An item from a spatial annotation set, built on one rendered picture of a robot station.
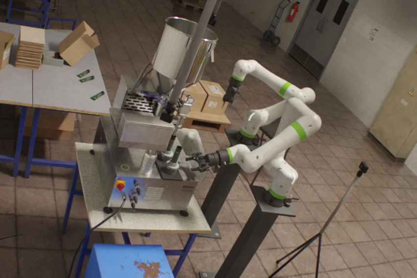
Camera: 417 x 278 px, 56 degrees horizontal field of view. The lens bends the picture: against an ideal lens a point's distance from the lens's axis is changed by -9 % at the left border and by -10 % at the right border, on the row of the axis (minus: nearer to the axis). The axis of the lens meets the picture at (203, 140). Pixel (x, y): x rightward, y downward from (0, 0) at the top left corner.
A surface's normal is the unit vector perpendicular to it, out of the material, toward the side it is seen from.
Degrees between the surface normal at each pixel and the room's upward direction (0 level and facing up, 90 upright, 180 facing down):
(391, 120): 90
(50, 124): 64
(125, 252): 0
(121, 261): 0
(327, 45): 90
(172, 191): 90
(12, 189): 0
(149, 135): 90
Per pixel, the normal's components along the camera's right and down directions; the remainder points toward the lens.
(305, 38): -0.87, -0.11
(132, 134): 0.33, 0.58
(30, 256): 0.35, -0.81
